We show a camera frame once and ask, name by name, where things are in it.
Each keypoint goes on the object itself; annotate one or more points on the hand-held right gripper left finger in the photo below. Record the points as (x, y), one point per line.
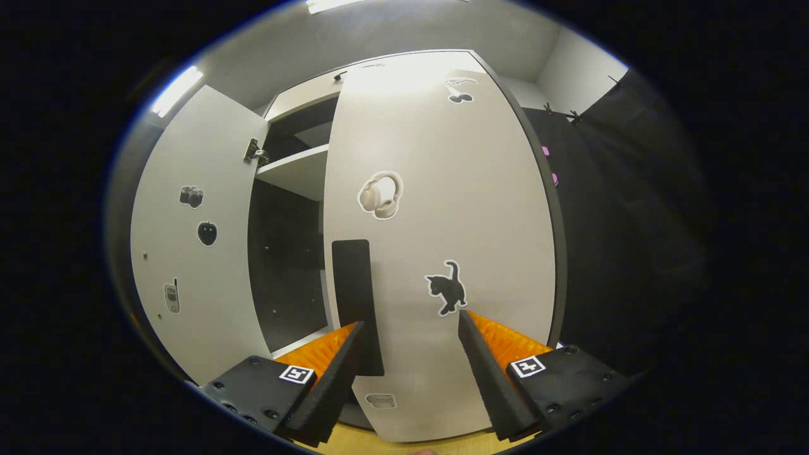
(328, 392)

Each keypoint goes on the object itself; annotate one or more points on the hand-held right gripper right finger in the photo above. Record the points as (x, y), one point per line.
(493, 385)

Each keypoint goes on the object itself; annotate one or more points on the white door with camera sticker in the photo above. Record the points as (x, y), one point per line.
(208, 303)

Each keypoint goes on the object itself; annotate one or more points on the white door with headphone sticker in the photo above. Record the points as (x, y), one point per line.
(442, 189)

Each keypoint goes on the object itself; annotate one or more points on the white cabinet shelf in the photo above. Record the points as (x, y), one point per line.
(302, 343)
(297, 170)

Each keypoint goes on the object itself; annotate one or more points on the black backdrop cloth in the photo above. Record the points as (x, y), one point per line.
(619, 221)

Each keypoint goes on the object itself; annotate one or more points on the metal door hinge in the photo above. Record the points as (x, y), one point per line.
(253, 151)

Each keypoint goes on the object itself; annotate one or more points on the white cabinet drawer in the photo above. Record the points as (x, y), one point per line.
(303, 95)

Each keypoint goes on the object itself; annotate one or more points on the narrow ceiling light strip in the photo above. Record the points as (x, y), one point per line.
(178, 90)

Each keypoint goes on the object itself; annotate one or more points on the rectangular ceiling light panel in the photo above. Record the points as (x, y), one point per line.
(328, 5)

